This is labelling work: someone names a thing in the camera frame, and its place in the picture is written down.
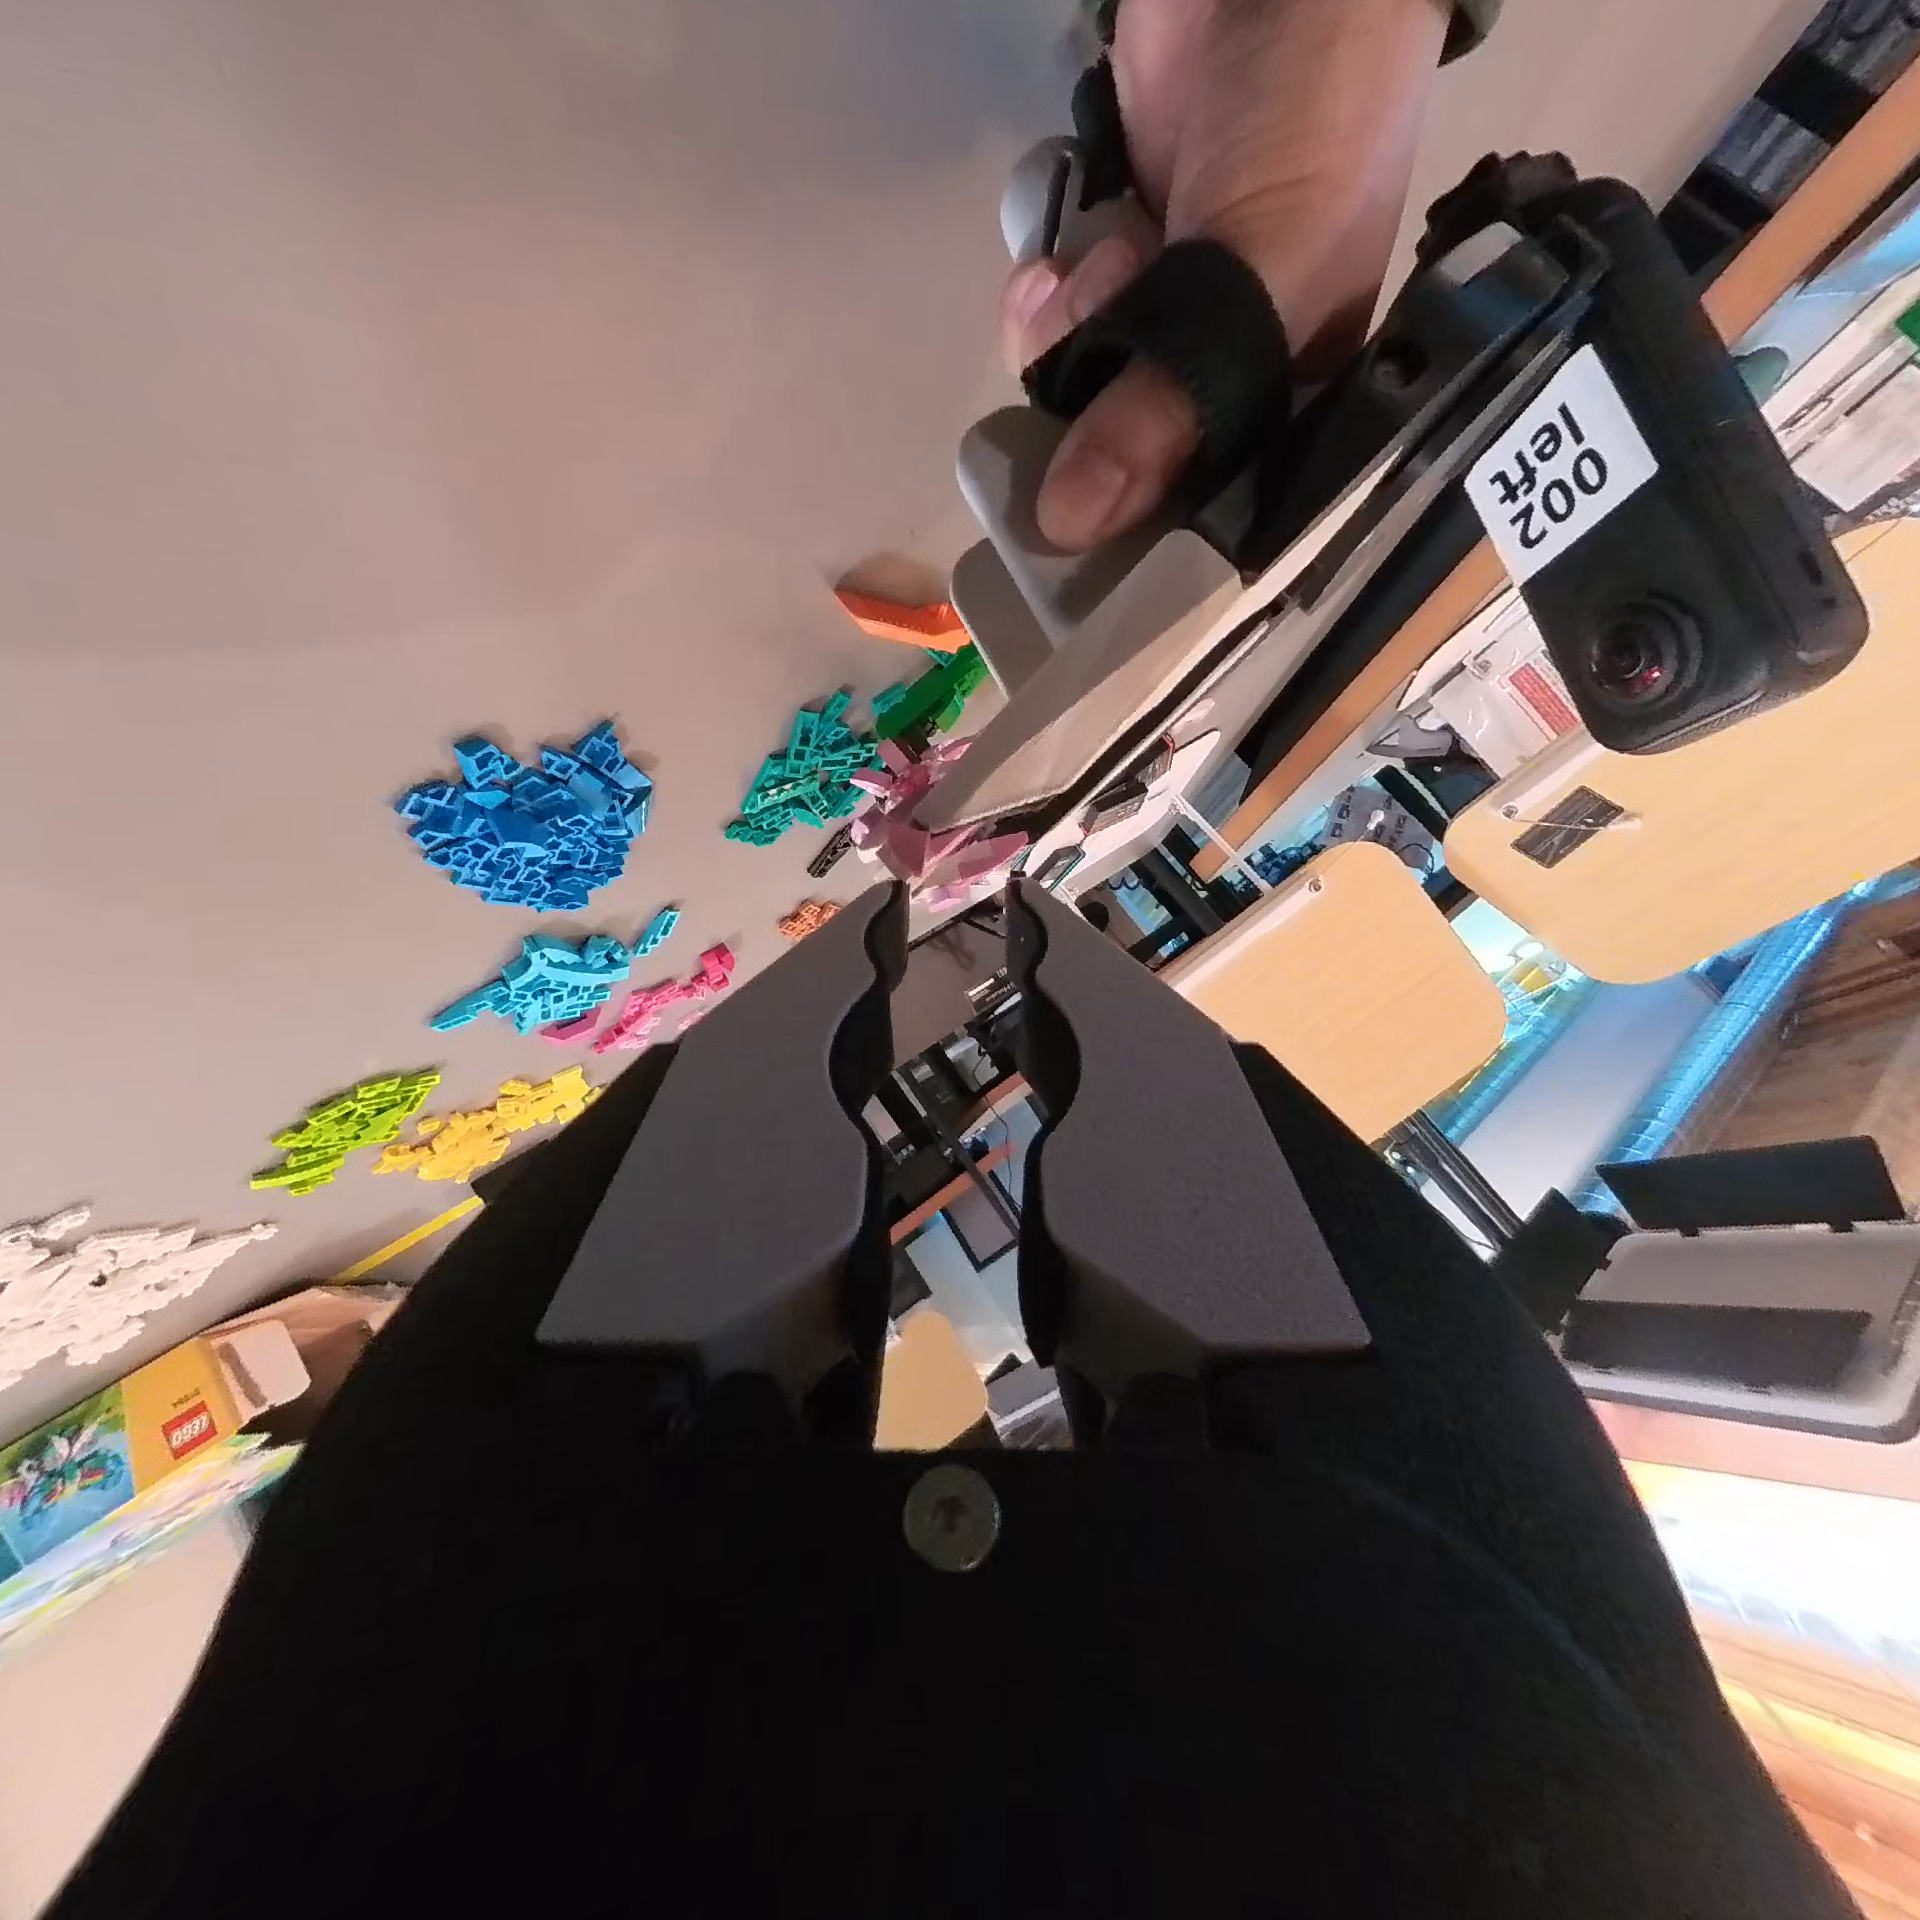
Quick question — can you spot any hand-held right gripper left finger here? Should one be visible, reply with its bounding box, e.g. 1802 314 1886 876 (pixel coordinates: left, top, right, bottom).
534 880 913 1449

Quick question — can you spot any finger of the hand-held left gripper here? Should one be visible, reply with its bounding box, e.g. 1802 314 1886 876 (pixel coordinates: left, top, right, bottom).
931 584 1299 832

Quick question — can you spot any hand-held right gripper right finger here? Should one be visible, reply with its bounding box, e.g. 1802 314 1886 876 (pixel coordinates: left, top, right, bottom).
1005 880 1373 1449

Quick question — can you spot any green lego plant build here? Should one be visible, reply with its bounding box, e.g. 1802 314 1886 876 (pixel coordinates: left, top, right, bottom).
871 642 993 736

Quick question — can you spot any pile of magenta lego pieces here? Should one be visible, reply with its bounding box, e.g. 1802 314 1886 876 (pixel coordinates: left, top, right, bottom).
539 941 741 1056

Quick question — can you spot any pink lego flower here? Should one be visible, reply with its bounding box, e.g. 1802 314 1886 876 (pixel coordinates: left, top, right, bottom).
849 736 974 876

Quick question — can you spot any pile of yellow lego pieces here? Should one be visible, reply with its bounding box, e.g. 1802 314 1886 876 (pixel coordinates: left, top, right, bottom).
373 1065 604 1189

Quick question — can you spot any pile of cyan lego pieces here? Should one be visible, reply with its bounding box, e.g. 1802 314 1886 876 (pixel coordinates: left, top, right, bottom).
430 905 684 1041

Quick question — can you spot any pile of teal lego pieces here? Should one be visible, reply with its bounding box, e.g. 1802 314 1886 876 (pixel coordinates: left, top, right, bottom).
723 690 881 845

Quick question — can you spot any pile of lime lego pieces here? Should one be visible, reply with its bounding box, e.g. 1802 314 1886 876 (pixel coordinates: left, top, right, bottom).
249 1065 446 1198

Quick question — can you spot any pile of blue lego pieces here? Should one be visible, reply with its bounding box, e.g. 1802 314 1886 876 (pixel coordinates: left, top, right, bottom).
396 717 657 915

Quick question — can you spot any colourful lego set box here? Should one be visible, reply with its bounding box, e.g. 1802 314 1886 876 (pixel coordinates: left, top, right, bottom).
0 1282 396 1643

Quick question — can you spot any pile of white lego pieces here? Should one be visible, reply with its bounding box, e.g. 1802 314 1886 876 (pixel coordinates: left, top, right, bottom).
0 1206 282 1393

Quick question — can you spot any person's left hand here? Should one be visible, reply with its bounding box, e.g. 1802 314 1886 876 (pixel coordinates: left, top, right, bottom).
994 0 1457 554

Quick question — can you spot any orange brick separator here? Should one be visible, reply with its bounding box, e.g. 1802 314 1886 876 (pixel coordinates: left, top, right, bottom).
835 564 971 651

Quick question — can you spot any plywood chair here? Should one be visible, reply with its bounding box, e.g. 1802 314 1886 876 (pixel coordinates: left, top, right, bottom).
1167 838 1510 1115
1441 516 1920 988
876 1309 994 1452

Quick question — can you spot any yellow tape strip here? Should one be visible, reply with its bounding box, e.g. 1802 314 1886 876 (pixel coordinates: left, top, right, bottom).
326 1200 484 1286

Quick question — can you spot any ceiling air vent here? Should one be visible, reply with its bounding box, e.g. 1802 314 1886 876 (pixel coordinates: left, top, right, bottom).
1556 1136 1920 1445

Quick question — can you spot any thin silver air duct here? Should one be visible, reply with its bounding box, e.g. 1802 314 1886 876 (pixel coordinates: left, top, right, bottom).
1410 882 1881 1161

